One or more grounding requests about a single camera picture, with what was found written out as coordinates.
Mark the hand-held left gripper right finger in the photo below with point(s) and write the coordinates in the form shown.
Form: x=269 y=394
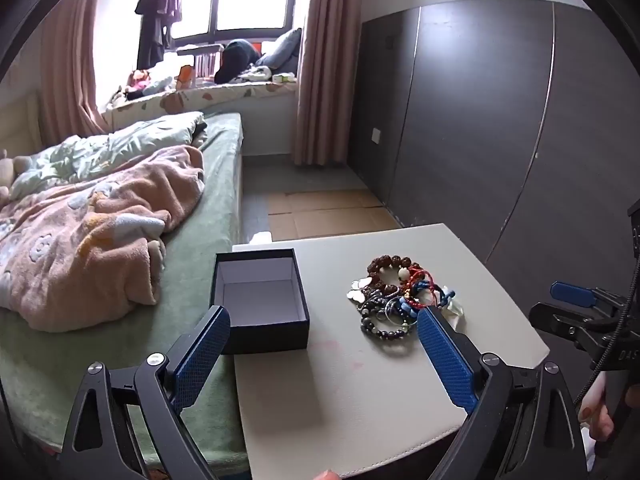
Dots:
x=445 y=365

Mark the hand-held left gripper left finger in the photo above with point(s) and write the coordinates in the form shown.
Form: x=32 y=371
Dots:
x=200 y=355

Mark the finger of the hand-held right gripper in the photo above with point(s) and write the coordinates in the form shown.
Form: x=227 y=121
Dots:
x=572 y=294
x=560 y=322

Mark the black jewelry box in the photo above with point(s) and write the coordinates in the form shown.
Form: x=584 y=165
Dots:
x=270 y=335

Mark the white butterfly bangle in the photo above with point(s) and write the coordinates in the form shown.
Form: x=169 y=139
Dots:
x=357 y=290

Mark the person's right hand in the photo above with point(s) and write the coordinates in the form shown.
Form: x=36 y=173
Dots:
x=597 y=410

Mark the person's left hand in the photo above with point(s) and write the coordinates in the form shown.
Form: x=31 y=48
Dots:
x=329 y=475

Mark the white pendant charm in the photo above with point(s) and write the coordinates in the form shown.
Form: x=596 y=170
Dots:
x=456 y=308

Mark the green bed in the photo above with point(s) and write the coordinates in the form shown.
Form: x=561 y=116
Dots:
x=200 y=240

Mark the white paper scrap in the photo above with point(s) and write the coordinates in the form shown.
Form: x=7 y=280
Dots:
x=260 y=238

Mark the pink fleece blanket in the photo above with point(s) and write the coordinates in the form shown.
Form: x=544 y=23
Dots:
x=90 y=240

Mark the flat cardboard sheets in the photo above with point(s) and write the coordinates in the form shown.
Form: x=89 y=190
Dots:
x=325 y=212

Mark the dark grey wardrobe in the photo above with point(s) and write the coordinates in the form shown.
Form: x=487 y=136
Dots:
x=475 y=125

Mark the black garment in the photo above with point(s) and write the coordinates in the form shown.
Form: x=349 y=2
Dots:
x=200 y=132

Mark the pale floral quilt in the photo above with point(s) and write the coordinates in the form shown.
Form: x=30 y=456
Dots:
x=100 y=152

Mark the printed window seat cushion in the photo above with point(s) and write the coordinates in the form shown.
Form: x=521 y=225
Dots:
x=220 y=97

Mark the beige plush toy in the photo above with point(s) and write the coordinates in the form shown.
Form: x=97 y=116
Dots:
x=12 y=170

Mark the pile of toys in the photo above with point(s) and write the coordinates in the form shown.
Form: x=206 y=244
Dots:
x=142 y=85

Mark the row of books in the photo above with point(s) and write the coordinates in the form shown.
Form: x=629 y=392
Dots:
x=205 y=65

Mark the black bag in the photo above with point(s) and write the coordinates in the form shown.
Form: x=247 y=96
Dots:
x=235 y=62

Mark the beige headboard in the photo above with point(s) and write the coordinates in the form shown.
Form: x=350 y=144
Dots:
x=20 y=120

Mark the grey pillow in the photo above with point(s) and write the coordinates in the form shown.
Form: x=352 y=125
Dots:
x=282 y=50

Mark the pink curtain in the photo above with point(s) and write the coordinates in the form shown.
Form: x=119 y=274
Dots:
x=70 y=50
x=325 y=60

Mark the hanging dark clothes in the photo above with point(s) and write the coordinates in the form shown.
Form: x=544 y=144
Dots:
x=157 y=5

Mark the white wall socket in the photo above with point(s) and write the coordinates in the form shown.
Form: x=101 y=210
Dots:
x=376 y=135

